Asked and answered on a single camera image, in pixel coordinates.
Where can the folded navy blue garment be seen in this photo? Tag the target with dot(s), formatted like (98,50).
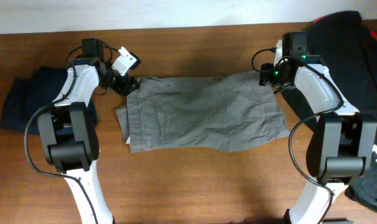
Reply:
(27,95)

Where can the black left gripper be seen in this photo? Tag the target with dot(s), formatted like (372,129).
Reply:
(125,84)

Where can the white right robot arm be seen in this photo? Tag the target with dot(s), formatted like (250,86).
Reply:
(340,149)

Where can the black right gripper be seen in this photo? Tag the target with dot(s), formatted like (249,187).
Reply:
(265,77)

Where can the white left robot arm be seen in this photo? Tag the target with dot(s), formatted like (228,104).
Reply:
(67,132)

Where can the black clothes pile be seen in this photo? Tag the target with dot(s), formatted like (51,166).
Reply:
(349,49)

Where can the grey shorts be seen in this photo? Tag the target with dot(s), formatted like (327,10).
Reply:
(230,114)

